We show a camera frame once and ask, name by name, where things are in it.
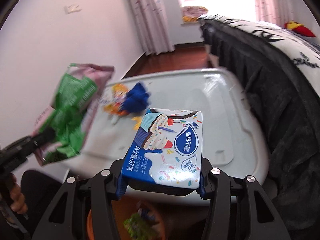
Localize green pink snack bag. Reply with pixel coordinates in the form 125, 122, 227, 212
33, 63, 114, 166

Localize yellow plastic toy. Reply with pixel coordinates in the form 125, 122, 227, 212
131, 116, 143, 131

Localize blue cake cookie box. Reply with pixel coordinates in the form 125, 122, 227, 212
121, 108, 203, 189

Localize left hand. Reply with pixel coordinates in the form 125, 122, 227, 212
4, 173, 28, 215

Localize white plastic storage box lid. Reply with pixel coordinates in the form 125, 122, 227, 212
63, 69, 268, 183

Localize clear white blue wrapper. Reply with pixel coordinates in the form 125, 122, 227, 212
98, 86, 113, 106

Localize orange yellow snack bag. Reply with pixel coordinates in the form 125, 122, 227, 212
103, 83, 129, 116

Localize green chip bag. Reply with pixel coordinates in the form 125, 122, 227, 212
123, 213, 159, 240

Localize blue knitted cloth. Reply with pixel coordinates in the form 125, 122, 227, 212
120, 82, 150, 113

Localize bed with black skirt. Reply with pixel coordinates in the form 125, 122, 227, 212
199, 15, 319, 230

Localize left pink curtain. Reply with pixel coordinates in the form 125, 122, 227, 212
129, 0, 175, 55

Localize pink curtain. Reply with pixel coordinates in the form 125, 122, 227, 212
255, 0, 293, 27
129, 0, 175, 55

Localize yellow plush on windowsill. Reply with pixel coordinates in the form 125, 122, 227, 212
182, 16, 197, 24

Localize red yellow plush toy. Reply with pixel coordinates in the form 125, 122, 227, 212
284, 21, 316, 37

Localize folded pink blanket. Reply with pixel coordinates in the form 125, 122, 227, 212
181, 6, 208, 18

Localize right pink curtain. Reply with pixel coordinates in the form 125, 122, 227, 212
255, 0, 293, 27

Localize white wall socket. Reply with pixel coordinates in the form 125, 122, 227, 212
64, 4, 82, 15

